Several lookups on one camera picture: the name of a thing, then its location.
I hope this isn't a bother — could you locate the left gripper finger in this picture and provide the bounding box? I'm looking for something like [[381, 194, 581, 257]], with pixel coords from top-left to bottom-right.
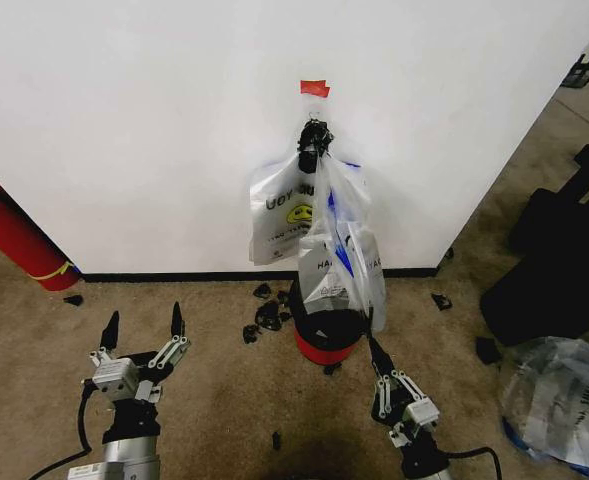
[[89, 310, 121, 372], [148, 300, 193, 372]]

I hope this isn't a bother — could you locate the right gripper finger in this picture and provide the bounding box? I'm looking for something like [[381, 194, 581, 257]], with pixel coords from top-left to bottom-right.
[[376, 344, 429, 405], [368, 337, 394, 421]]

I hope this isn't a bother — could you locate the clear bag with blue print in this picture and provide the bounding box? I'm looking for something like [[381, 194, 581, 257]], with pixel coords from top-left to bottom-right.
[[309, 153, 376, 334]]

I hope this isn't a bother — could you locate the red and black trash bin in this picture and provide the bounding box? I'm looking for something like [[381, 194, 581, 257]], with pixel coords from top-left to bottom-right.
[[287, 279, 366, 369]]

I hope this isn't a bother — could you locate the white bag with grey print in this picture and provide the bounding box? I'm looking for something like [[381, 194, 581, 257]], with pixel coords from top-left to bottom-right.
[[297, 221, 389, 333]]

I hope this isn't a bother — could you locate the white bag with smiley face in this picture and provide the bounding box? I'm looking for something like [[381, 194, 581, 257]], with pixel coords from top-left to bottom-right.
[[247, 153, 326, 267]]

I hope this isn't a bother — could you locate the crumpled clear plastic bag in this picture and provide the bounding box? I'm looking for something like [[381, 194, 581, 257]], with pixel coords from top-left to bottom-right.
[[497, 336, 589, 475]]

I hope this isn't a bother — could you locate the black baseboard strip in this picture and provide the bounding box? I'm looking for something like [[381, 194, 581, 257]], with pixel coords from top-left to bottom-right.
[[80, 268, 439, 284]]

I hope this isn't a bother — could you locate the red fire extinguisher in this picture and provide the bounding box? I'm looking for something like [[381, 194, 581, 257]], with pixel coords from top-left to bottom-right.
[[0, 167, 81, 294]]

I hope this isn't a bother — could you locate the large black soft case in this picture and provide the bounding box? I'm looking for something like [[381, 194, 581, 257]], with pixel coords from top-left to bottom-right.
[[478, 142, 589, 347]]

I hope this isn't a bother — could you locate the red tape strip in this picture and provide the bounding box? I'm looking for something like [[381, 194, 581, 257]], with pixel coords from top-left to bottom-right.
[[299, 79, 332, 99]]

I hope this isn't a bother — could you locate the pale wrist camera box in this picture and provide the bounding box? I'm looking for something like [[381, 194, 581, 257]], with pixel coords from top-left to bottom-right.
[[90, 357, 141, 401], [405, 396, 441, 432]]

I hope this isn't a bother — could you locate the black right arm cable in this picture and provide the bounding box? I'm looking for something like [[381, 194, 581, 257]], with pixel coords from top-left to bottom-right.
[[442, 444, 504, 480]]

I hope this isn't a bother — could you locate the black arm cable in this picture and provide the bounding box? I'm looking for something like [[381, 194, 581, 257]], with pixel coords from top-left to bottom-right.
[[442, 444, 504, 480], [23, 379, 118, 480]]

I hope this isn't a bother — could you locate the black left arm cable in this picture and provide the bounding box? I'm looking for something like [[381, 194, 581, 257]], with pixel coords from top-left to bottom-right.
[[23, 379, 118, 480]]

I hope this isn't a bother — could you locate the black frame stand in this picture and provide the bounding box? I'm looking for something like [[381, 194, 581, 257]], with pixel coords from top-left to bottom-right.
[[559, 51, 589, 90]]

